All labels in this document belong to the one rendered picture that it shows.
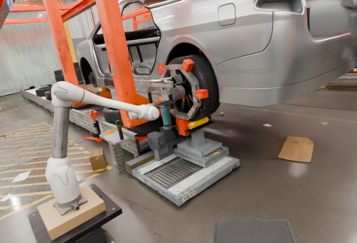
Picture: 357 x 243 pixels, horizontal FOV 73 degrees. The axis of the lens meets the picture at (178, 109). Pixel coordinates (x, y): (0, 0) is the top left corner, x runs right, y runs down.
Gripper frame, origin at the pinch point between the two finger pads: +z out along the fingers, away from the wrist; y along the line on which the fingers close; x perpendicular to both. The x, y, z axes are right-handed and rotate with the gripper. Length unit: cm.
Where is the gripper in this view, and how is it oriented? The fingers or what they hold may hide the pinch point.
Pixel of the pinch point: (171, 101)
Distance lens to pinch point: 214.2
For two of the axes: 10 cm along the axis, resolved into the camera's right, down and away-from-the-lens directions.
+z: 7.6, -2.8, 5.9
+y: 6.3, 1.2, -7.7
